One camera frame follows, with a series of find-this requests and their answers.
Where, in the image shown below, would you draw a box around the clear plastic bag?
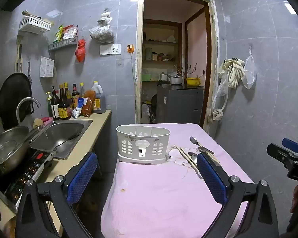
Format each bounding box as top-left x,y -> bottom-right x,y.
217,79 -> 230,98

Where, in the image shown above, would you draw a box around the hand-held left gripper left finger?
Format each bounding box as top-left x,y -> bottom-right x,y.
15,151 -> 100,238

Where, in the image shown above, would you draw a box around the white power cable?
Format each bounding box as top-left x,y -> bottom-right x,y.
131,53 -> 137,86

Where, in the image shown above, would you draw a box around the wooden shelf cabinet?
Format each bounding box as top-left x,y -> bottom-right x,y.
142,19 -> 183,83

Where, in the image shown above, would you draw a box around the white plastic utensil basket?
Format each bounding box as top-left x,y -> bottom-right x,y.
116,125 -> 170,165

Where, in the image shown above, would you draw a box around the large oil jug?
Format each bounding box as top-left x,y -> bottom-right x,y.
91,81 -> 107,114

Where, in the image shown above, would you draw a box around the white wall box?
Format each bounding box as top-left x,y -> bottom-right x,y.
40,57 -> 56,78

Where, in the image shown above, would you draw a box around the induction cooker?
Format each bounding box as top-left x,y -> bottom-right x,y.
0,147 -> 56,214

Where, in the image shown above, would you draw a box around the wooden chopstick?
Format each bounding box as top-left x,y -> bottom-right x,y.
174,145 -> 199,172
179,147 -> 198,168
205,151 -> 223,166

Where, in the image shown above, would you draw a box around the beige kitchen counter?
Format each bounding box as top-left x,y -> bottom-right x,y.
0,109 -> 112,228

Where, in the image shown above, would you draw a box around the grey wall shelf basket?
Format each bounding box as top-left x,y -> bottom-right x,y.
48,36 -> 78,51

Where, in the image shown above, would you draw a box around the dried branches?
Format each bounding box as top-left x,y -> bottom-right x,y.
173,64 -> 204,80

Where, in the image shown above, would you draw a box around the stainless steel sink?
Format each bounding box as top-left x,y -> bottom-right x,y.
29,119 -> 93,160

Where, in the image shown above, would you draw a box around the red cap sauce bottle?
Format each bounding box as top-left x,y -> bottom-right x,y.
72,83 -> 80,103

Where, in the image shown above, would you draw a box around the black round pan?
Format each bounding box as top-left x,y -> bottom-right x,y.
0,72 -> 33,130

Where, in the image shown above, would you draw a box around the aluminium pot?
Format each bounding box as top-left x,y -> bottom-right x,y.
166,76 -> 183,85

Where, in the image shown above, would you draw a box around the cream rubber gloves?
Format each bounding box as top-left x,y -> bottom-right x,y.
218,58 -> 245,89

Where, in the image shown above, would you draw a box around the blue white packet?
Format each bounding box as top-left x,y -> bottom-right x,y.
72,97 -> 88,119

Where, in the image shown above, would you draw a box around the yellow pot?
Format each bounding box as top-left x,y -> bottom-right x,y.
185,77 -> 201,87

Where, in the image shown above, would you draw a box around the red white packets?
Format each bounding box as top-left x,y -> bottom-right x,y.
63,25 -> 78,40

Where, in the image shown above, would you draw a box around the grey mini fridge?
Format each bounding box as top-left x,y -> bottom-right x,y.
156,84 -> 204,126

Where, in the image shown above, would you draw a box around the dark pump bottle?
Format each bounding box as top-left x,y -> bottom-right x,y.
50,86 -> 61,120

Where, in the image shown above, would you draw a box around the knotted cream rag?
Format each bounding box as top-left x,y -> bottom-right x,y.
208,108 -> 224,123

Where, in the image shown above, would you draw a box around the pink floral tablecloth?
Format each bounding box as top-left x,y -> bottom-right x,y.
101,123 -> 256,238

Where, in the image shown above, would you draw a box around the yellow label soy sauce bottle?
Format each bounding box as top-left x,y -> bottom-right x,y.
58,84 -> 72,120

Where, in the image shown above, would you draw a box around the orange brown spice bag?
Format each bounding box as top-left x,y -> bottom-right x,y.
80,90 -> 96,118

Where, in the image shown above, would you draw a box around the black handled ladle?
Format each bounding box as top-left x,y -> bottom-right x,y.
53,131 -> 83,152

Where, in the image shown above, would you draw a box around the white hose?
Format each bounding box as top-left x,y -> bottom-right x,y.
212,74 -> 229,112

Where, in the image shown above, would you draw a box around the hanging wooden board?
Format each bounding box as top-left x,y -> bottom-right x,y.
14,36 -> 24,73

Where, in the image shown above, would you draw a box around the wooden door frame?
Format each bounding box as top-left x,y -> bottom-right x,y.
135,0 -> 219,132

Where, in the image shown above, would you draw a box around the tall dark sauce bottle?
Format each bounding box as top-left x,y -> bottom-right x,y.
64,82 -> 74,110

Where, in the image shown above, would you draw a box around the white wall basket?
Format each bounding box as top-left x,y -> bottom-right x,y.
18,15 -> 52,34

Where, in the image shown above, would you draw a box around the white mesh bag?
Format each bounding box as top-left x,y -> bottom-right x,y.
241,54 -> 258,90

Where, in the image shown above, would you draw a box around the red plastic bag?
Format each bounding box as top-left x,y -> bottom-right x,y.
75,39 -> 87,63

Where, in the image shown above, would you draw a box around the steel faucet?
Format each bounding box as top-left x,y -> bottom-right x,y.
16,97 -> 42,126

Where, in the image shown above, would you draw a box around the green pump soap bottle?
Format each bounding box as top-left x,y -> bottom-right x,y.
47,92 -> 53,117

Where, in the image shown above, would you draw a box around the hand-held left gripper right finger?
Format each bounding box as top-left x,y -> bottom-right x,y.
197,152 -> 280,238

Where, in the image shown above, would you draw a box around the steel basin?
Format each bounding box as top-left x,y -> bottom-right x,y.
0,126 -> 35,177

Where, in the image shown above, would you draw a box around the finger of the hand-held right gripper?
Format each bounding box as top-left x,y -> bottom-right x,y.
266,142 -> 292,166
282,137 -> 298,154

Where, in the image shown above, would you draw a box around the clear bag of dried goods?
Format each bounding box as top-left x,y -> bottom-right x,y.
89,8 -> 115,43

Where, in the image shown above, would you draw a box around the yellow green packet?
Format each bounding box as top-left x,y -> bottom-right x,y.
53,25 -> 64,42

